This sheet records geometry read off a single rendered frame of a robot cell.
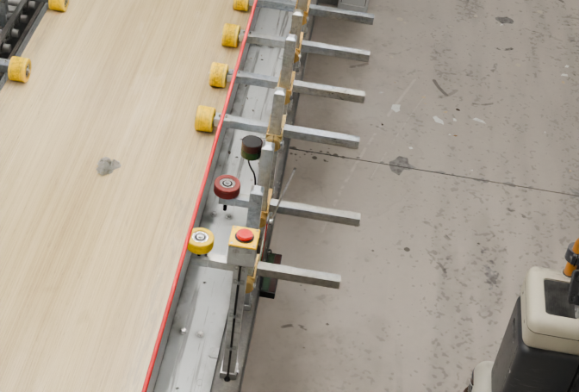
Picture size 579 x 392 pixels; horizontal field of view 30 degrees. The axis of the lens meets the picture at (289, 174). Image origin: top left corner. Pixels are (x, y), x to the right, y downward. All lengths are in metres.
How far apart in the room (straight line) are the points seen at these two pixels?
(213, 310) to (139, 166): 0.49
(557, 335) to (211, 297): 1.03
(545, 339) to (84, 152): 1.49
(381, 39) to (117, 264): 3.02
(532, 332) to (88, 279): 1.28
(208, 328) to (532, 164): 2.31
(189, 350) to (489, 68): 2.97
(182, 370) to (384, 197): 1.84
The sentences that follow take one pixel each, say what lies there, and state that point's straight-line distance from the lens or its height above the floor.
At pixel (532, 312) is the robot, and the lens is 3.25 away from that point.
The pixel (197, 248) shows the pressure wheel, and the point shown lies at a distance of 3.07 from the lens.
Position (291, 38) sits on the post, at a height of 1.16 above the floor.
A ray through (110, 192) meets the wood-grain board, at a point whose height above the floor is 0.90.
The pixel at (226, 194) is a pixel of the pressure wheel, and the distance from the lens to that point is 3.25.
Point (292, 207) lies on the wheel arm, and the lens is 3.29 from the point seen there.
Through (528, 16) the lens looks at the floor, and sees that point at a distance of 6.22.
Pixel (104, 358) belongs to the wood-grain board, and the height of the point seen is 0.90.
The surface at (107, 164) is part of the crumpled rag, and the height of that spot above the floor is 0.91.
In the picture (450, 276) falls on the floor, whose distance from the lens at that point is 4.44.
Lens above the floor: 3.05
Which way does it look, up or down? 40 degrees down
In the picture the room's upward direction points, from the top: 8 degrees clockwise
